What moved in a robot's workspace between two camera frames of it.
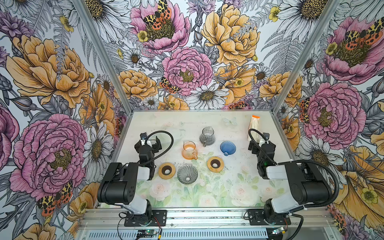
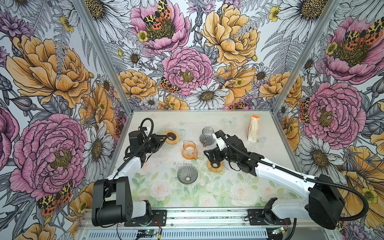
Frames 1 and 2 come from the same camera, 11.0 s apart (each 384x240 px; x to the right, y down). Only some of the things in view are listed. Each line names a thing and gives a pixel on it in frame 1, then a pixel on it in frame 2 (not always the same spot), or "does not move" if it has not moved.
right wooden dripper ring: x=215 y=164 does not move
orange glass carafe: x=189 y=151 does not move
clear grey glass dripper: x=187 y=174 does not move
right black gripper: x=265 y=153 to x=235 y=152
